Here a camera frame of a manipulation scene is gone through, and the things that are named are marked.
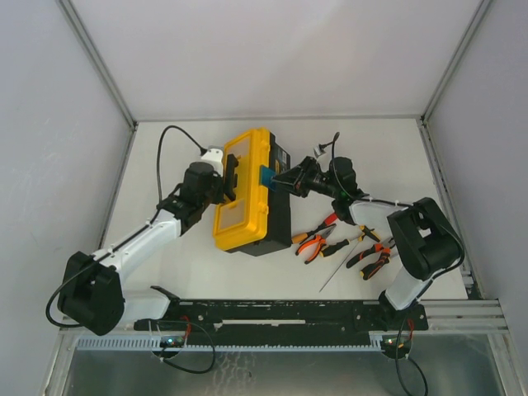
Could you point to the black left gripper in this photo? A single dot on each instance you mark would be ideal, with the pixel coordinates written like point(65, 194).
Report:
point(230, 178)

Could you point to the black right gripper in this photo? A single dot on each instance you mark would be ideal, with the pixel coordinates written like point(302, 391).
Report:
point(305, 176)

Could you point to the yellow black plastic toolbox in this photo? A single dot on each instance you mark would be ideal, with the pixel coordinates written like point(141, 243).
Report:
point(258, 222)

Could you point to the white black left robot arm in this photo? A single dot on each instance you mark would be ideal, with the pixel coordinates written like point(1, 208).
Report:
point(91, 293)

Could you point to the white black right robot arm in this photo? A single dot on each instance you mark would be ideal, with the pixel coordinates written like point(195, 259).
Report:
point(421, 235)

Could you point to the orange needle nose pliers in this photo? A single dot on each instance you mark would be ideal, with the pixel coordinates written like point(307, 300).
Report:
point(317, 242)

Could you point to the black orange long screwdriver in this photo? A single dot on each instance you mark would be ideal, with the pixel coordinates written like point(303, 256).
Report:
point(331, 249)

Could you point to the yellow black small screwdriver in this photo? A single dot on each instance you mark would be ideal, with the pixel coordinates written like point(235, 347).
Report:
point(366, 232)

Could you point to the thin metal rod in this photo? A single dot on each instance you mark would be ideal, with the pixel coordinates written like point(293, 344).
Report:
point(342, 262)

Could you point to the black orange combination pliers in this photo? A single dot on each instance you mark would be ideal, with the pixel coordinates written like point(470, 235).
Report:
point(371, 260)

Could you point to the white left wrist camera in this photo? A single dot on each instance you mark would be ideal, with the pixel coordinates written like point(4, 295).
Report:
point(214, 156)

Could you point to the red handled screwdriver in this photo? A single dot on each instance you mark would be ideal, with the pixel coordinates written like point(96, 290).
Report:
point(327, 222)

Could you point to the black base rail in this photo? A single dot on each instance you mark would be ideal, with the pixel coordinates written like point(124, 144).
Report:
point(362, 315)

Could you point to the grey cable duct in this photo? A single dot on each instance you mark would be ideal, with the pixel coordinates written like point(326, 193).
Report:
point(157, 342)

